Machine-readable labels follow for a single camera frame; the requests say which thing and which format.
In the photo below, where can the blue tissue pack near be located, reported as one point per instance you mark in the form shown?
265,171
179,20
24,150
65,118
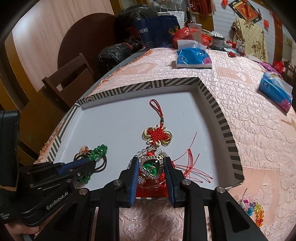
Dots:
192,54

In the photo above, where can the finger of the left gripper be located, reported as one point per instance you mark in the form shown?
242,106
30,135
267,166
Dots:
44,186
71,164

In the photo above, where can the dark wooden chair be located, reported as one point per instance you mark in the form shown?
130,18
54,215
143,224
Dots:
49,105
288,73

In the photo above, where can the dark wooden chair left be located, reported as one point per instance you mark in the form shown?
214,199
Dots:
49,105

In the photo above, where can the person's left hand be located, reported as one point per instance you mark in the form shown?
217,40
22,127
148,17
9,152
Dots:
17,230

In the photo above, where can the round dark wooden tabletop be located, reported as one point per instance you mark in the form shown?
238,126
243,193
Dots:
89,36

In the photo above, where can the blue tissue pack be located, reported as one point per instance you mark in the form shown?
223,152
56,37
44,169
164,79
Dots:
277,90
192,54

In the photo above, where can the green gem rhinestone pendant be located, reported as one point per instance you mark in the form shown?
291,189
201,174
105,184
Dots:
151,167

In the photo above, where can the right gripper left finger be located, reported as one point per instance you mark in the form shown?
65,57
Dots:
94,215

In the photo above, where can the dark blue paper bag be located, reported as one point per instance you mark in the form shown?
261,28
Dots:
157,32

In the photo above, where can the floral cream cloth hanging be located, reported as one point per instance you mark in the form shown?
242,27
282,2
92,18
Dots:
252,37

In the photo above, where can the black plastic bag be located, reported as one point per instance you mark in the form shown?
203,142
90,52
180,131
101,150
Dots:
111,56

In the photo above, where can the dark wooden chair right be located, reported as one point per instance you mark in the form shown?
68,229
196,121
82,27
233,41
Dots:
288,73

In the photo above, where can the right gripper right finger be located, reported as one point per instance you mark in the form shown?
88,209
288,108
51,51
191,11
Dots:
204,209

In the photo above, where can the red plastic bag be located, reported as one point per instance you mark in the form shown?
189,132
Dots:
191,34

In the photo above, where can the red fu wall decoration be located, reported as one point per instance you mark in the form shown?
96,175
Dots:
245,10

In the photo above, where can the striped black white tray box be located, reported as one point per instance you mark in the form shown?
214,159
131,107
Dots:
179,117

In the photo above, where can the blue tissue pack far right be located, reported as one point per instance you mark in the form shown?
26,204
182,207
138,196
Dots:
277,90

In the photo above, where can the red chinese knot tassel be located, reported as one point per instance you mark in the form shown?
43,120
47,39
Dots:
158,136

